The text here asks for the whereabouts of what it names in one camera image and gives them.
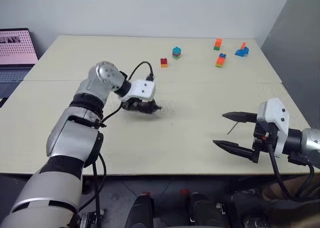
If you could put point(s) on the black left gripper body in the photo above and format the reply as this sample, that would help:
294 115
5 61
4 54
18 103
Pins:
131 104

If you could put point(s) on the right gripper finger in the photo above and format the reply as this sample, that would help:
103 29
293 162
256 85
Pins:
235 148
237 116

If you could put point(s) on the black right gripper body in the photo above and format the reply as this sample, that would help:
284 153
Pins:
261 136

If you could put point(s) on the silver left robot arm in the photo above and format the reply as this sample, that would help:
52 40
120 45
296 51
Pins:
65 138

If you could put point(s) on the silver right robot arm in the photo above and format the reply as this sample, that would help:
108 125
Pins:
310 141

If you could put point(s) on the thin metal screwdriver bit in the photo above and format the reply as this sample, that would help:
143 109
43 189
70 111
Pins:
232 128

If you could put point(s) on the red and orange block stack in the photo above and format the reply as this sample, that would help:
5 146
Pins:
164 62

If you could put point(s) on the blue green striped block stack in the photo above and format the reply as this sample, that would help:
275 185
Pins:
176 53

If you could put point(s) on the blue orange yellow block stack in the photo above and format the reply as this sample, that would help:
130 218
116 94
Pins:
221 60

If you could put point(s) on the large dark bulky shape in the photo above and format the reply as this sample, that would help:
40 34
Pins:
255 208

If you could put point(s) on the blue block with orange piece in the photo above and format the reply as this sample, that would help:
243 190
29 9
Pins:
242 51

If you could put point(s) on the dark rounded shape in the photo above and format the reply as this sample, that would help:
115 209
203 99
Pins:
201 209
140 211

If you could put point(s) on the orange and green block stack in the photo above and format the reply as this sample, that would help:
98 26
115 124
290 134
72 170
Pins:
217 44

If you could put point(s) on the open laptop with pink screen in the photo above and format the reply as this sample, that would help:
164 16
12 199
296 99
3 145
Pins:
15 53

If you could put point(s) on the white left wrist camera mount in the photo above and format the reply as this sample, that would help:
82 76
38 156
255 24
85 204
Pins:
142 89

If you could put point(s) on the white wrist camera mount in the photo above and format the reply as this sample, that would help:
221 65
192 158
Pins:
275 113
142 89

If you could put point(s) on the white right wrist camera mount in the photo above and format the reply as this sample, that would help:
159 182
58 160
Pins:
275 113

